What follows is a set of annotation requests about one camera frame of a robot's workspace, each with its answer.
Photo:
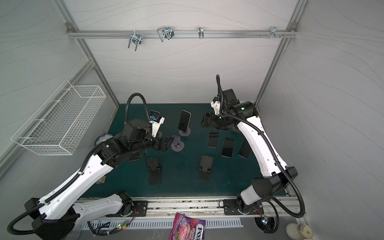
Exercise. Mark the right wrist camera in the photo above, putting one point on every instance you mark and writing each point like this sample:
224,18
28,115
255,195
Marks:
216,105

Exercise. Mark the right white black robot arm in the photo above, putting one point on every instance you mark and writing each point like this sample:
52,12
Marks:
276,174

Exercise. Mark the right metal bolt bracket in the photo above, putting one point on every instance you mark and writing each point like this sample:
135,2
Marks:
273,34

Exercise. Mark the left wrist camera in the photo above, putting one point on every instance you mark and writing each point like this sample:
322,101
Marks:
156,123

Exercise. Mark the white wire basket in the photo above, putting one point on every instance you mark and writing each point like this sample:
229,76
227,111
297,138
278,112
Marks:
57,127

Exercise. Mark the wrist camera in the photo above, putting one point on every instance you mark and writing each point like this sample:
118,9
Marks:
156,123
216,105

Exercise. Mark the front right folding stand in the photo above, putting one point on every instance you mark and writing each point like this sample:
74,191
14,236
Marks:
205,168

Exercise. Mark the front left folding stand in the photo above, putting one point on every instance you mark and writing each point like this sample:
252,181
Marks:
155,171

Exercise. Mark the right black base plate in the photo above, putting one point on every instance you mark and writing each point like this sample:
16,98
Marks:
231,207

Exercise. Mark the small metal bracket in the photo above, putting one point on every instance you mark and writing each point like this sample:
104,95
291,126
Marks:
201,32

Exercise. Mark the white vent grille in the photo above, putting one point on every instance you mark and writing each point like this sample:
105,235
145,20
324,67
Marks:
152,224

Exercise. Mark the middle round stand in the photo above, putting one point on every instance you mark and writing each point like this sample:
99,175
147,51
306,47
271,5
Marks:
177,145

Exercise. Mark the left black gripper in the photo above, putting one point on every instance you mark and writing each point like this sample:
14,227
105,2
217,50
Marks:
159,142

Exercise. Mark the aluminium cross bar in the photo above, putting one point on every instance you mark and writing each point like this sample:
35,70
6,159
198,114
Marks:
179,34

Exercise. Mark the black capped glass bottle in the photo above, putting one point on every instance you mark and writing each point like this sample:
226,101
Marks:
101,180

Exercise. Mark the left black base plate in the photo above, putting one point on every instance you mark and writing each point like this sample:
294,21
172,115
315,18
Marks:
134,208

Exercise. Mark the metal u-bolt clamp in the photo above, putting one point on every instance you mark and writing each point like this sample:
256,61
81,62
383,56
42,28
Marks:
135,40
165,33

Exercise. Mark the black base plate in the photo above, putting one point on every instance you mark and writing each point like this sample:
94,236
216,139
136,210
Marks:
134,208
231,207

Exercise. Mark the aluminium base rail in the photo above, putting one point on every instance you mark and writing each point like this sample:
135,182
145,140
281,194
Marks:
206,207

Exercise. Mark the blue white ceramic bowl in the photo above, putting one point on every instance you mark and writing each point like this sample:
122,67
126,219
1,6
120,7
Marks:
103,138

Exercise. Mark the back centre round stand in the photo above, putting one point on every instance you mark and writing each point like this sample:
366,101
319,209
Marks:
185,134

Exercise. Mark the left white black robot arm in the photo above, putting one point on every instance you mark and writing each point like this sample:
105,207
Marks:
55,215

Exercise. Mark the left metal U-bolt clamp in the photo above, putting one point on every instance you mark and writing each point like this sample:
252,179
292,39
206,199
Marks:
135,40

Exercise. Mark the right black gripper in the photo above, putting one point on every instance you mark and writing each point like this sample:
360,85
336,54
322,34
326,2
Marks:
212,120

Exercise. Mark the round stand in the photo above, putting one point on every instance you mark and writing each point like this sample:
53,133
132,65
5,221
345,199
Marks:
185,134
177,145

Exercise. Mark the pink snack bag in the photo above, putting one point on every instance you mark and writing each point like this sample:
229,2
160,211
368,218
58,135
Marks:
186,228

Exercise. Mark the folding stand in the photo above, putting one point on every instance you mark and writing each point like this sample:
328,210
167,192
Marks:
205,168
155,171

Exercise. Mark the centre metal U-bolt clamp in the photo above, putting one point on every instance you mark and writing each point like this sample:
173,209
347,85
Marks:
165,33

